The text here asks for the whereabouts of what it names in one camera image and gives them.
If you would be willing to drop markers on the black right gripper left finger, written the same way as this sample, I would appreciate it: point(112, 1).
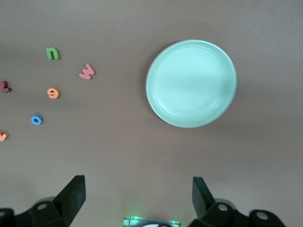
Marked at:
point(71, 196)

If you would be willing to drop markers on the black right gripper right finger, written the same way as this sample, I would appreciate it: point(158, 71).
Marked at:
point(203, 208)

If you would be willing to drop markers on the orange foam letter g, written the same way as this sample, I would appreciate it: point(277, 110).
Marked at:
point(56, 93)

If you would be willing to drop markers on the pink foam letter w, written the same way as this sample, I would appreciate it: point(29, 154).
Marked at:
point(87, 72)

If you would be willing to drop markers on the green foam letter n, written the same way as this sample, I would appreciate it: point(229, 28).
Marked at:
point(49, 54)

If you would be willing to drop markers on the brown table cover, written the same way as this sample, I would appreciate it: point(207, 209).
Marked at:
point(118, 153)

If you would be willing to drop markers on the blue foam letter o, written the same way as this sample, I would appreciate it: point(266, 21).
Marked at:
point(33, 120)

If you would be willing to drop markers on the orange foam letter v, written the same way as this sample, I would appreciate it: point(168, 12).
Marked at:
point(2, 136)

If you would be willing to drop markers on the light green plate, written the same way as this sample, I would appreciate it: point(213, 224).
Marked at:
point(191, 84)

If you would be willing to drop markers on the dark red foam letter z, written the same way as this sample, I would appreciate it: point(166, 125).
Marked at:
point(4, 89)

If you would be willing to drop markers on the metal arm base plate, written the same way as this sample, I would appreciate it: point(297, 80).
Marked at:
point(129, 222)

